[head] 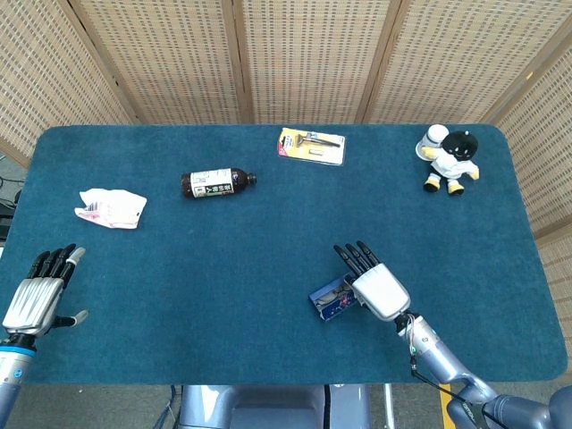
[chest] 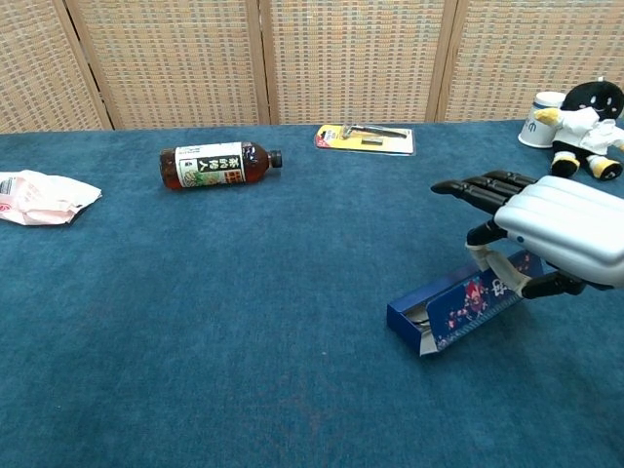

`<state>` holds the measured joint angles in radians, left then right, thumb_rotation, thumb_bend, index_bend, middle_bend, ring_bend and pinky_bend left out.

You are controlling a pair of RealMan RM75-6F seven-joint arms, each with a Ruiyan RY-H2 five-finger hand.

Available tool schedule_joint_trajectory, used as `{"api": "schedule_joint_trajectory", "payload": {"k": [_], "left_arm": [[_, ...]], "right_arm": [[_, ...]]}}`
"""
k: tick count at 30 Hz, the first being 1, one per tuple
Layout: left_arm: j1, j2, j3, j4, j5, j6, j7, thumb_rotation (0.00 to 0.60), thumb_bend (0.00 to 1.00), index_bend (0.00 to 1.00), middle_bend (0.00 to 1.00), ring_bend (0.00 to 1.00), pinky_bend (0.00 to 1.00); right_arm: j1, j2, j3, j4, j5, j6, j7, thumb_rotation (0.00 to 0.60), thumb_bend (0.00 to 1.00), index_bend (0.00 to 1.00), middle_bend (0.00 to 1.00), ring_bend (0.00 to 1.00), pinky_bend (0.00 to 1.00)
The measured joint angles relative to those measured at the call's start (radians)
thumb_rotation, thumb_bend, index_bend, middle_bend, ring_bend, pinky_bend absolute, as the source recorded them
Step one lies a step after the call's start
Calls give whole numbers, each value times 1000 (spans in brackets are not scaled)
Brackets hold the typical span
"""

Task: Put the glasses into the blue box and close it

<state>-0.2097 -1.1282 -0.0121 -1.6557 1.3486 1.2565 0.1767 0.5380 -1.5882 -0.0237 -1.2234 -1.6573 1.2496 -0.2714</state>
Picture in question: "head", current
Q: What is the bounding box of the blue carpet table cover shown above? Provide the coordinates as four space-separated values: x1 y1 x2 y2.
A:
0 123 568 386

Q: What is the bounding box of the blue glasses case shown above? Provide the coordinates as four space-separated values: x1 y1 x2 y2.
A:
308 276 363 324

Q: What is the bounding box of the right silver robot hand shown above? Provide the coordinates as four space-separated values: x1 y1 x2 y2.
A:
332 240 412 322

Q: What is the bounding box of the black white plush toy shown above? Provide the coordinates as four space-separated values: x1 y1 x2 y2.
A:
422 130 482 197

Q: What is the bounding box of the pink white plastic bag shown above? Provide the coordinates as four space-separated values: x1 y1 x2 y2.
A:
73 188 148 231

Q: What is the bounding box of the brown tea bottle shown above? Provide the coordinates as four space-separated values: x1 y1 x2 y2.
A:
181 167 258 199

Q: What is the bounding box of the razor blister pack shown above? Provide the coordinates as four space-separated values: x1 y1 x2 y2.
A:
277 127 347 167

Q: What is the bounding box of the white paper cup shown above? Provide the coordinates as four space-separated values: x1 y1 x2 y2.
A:
417 124 450 160

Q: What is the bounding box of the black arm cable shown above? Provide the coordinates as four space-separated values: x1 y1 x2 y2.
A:
410 366 510 429

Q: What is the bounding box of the blue floor cable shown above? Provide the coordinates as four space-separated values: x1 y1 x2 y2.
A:
154 384 185 429

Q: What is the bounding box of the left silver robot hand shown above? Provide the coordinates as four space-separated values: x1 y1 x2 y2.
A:
2 243 89 339

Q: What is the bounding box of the coloured wrist wire bundle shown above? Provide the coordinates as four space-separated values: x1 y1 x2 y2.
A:
400 315 425 372

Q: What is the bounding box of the white table leg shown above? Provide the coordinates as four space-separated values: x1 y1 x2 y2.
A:
383 383 395 429

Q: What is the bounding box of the black floor equipment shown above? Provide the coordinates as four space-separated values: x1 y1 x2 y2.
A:
0 176 21 240

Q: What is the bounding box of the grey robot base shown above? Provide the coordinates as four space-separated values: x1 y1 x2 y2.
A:
178 383 372 429

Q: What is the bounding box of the woven wooden folding screen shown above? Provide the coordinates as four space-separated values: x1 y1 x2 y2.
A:
0 0 572 332

